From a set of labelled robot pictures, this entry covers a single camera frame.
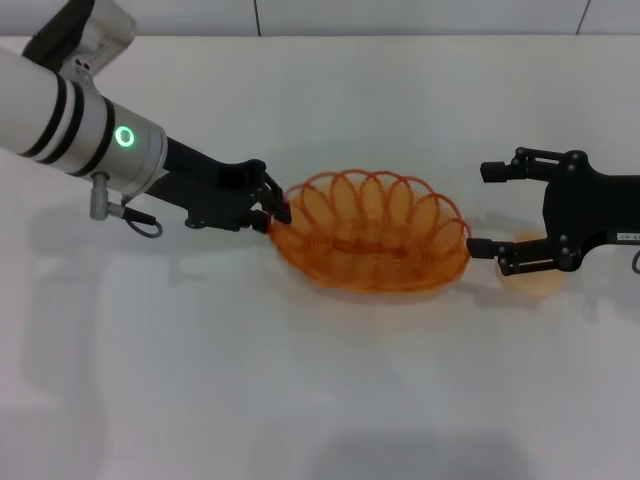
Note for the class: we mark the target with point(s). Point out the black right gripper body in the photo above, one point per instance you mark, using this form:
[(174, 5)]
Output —
[(585, 210)]

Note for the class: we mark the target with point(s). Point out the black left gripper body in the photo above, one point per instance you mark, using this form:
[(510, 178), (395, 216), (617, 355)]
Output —
[(215, 192)]

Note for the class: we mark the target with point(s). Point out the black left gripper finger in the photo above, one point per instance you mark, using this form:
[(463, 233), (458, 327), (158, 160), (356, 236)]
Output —
[(261, 221), (278, 202)]

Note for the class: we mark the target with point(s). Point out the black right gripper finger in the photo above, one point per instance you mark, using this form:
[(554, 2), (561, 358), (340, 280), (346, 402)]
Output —
[(495, 171), (480, 248)]

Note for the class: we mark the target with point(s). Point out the beige round bread bun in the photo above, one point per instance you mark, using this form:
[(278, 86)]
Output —
[(530, 286)]

